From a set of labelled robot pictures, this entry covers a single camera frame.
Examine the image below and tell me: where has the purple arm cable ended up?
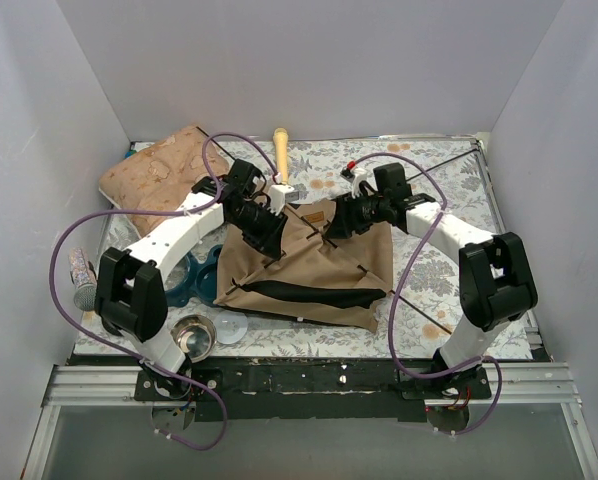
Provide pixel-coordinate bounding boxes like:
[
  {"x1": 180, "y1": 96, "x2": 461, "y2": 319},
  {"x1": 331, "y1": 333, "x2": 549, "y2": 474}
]
[
  {"x1": 49, "y1": 131, "x2": 280, "y2": 449},
  {"x1": 353, "y1": 152, "x2": 504, "y2": 436}
]

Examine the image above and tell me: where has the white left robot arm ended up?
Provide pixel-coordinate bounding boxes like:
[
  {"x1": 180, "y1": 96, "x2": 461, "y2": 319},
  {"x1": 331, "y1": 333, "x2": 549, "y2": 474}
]
[{"x1": 94, "y1": 160, "x2": 295, "y2": 400}]

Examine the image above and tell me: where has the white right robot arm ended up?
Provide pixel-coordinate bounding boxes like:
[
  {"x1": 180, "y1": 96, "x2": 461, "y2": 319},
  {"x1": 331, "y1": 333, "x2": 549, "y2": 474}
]
[{"x1": 325, "y1": 162, "x2": 538, "y2": 398}]

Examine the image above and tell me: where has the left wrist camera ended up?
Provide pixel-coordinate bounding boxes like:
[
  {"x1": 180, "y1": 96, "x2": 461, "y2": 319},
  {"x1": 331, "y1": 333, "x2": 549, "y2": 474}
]
[{"x1": 268, "y1": 173, "x2": 300, "y2": 216}]

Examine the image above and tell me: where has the aluminium frame rail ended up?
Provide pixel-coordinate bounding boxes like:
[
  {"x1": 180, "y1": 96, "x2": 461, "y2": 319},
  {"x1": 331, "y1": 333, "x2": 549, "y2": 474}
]
[{"x1": 22, "y1": 357, "x2": 598, "y2": 479}]

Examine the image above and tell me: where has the teal double pet feeder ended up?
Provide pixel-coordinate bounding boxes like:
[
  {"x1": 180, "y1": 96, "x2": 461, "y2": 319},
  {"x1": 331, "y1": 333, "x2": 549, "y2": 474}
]
[{"x1": 165, "y1": 245, "x2": 222, "y2": 308}]

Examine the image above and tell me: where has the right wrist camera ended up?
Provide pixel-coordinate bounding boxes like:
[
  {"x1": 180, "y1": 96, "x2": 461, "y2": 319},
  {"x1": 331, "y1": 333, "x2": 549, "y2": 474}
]
[{"x1": 340, "y1": 161, "x2": 369, "y2": 198}]

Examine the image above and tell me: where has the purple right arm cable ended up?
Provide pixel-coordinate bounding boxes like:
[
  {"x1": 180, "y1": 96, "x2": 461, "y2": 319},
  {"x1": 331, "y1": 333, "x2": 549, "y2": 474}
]
[{"x1": 353, "y1": 152, "x2": 504, "y2": 436}]

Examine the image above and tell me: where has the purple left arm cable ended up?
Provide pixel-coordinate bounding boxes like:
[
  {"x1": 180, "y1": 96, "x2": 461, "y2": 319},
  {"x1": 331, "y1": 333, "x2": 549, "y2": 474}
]
[{"x1": 49, "y1": 131, "x2": 280, "y2": 449}]

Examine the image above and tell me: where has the clear plastic lid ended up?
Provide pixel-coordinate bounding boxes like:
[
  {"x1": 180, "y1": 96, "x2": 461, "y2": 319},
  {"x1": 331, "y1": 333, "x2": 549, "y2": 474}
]
[{"x1": 213, "y1": 311, "x2": 248, "y2": 345}]

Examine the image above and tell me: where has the stainless steel bowl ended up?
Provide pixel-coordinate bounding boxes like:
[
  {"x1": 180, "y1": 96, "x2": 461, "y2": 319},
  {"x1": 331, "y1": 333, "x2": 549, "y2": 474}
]
[{"x1": 171, "y1": 314, "x2": 216, "y2": 363}]

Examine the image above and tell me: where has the floral table mat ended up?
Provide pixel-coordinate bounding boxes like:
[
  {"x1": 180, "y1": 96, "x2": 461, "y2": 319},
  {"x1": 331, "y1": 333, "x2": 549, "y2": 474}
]
[{"x1": 76, "y1": 138, "x2": 535, "y2": 360}]

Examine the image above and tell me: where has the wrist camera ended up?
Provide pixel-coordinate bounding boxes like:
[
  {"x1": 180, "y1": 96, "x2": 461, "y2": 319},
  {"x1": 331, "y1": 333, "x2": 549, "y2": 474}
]
[
  {"x1": 268, "y1": 173, "x2": 300, "y2": 216},
  {"x1": 340, "y1": 161, "x2": 369, "y2": 198}
]

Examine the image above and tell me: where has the peach patterned pillow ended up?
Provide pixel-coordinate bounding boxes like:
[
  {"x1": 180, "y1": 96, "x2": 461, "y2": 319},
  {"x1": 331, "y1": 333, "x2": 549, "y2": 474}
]
[{"x1": 99, "y1": 124, "x2": 229, "y2": 211}]

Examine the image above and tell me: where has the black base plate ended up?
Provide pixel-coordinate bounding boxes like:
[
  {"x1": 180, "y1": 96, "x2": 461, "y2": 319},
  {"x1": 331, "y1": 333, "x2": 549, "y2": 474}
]
[{"x1": 133, "y1": 344, "x2": 550, "y2": 424}]

